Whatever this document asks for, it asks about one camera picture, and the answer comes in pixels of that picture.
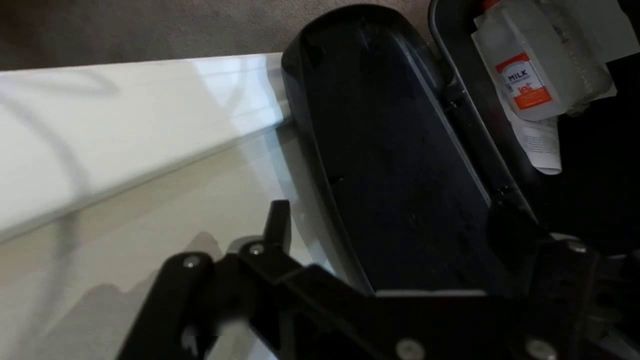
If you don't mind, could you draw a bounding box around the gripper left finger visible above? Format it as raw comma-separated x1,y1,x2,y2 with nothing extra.
116,199,321,360

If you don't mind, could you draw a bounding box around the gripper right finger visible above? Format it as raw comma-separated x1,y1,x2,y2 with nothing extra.
486,199,640,360

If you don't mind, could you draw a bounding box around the black bin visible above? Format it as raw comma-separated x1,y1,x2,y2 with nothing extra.
280,0,640,297

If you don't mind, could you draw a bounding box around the black bin lid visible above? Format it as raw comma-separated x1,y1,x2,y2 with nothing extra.
280,4,502,296

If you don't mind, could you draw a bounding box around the printed white paper sheet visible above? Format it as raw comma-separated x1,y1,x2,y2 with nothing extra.
500,95,564,176

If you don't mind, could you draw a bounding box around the clear plastic milk jug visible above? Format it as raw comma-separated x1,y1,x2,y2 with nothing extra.
471,0,619,122

